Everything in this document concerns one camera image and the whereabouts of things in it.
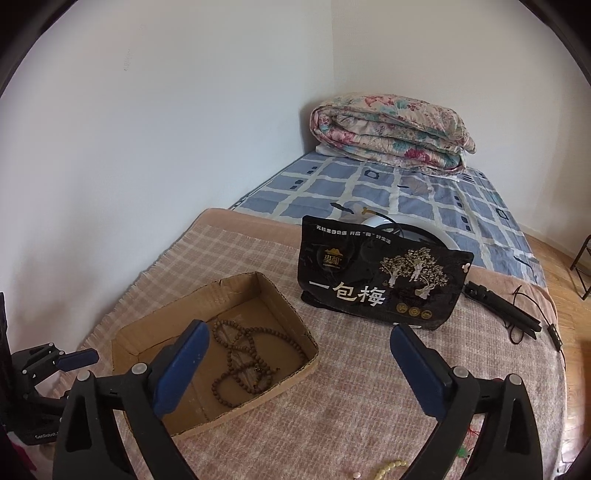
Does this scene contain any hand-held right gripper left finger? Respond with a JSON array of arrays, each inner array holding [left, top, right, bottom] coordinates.
[[52, 319, 211, 480]]

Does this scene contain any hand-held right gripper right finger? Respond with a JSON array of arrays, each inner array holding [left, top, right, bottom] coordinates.
[[389, 323, 543, 480]]

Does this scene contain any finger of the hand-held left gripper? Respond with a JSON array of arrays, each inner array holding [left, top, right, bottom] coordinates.
[[13, 342, 100, 374]]

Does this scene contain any brown wooden bead necklace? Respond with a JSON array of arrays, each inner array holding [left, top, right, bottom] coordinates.
[[210, 318, 282, 409]]

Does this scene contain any green pendant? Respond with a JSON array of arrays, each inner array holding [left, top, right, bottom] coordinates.
[[455, 425, 476, 461]]

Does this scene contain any cream bead bracelet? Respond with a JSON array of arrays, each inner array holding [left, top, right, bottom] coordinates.
[[367, 458, 409, 480]]

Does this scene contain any shallow cardboard box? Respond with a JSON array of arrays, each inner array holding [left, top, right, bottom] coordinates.
[[112, 271, 320, 437]]

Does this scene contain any pink cloth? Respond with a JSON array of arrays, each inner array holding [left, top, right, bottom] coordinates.
[[7, 440, 40, 474]]

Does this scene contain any beige plaid blanket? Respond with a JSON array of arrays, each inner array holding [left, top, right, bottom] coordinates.
[[76, 208, 568, 480]]

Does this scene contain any black snack bag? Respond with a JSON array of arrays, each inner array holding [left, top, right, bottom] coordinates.
[[299, 215, 475, 332]]

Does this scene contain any blue plaid bed sheet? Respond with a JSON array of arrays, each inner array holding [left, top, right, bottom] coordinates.
[[229, 152, 548, 287]]

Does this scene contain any dark chair leg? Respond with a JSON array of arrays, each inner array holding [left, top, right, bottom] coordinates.
[[569, 233, 591, 301]]

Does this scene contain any folded floral quilt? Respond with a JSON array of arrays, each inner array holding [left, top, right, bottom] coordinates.
[[309, 95, 476, 175]]

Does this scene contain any black cable with switch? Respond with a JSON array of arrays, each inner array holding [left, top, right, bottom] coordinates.
[[508, 285, 566, 370]]

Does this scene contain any white ring light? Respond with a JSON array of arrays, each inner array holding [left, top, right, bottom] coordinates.
[[360, 213, 455, 252]]

